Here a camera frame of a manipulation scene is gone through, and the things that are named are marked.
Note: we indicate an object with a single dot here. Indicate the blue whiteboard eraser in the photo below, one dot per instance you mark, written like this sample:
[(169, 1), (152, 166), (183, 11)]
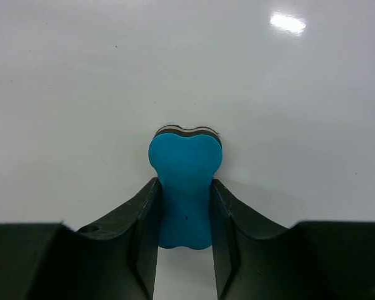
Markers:
[(185, 161)]

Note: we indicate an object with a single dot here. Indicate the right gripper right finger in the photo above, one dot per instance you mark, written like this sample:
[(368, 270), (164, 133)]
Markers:
[(256, 258)]

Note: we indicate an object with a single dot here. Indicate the white whiteboard black frame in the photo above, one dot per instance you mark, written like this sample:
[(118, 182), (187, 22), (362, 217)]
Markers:
[(289, 86)]

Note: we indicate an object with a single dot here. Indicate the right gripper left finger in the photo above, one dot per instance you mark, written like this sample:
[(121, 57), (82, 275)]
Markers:
[(114, 257)]

